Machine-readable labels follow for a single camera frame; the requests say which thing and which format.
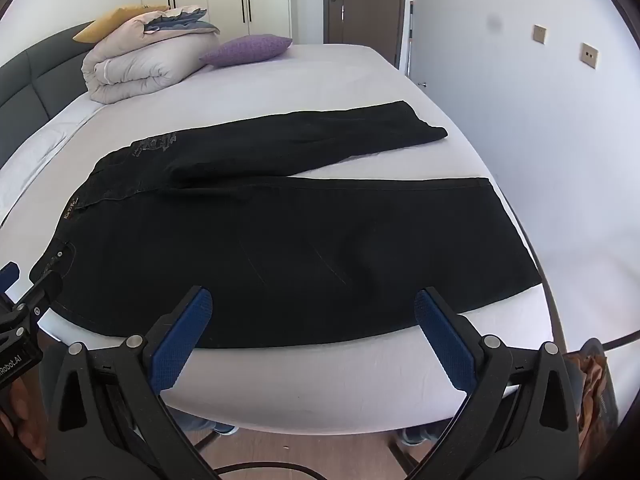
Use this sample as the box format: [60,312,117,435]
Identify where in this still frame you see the person's left hand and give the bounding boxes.
[0,374,49,462]

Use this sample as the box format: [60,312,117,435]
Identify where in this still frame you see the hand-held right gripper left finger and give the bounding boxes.
[44,286,223,480]

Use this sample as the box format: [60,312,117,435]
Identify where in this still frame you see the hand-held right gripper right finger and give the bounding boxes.
[404,286,594,480]

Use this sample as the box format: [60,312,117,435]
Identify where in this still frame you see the black pants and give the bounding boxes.
[31,100,543,350]

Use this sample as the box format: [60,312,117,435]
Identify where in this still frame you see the brown bag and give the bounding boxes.
[562,338,621,444]

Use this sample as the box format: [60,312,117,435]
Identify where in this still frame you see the grey padded headboard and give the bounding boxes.
[0,22,101,171]

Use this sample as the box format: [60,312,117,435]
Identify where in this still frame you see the black floor cable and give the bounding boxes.
[212,461,333,480]

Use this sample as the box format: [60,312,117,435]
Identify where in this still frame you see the folded beige duvet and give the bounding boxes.
[81,5,221,106]

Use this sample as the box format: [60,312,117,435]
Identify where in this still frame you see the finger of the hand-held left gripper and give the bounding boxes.
[0,261,22,295]
[10,269,64,315]

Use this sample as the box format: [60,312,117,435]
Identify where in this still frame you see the purple pillow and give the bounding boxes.
[199,34,294,69]

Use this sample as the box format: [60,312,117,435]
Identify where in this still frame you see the brown door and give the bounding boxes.
[322,0,409,69]

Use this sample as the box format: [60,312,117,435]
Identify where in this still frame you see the yellow pillow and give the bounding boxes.
[73,5,171,44]

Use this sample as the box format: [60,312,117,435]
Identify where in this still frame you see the white bed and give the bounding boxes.
[0,42,567,437]

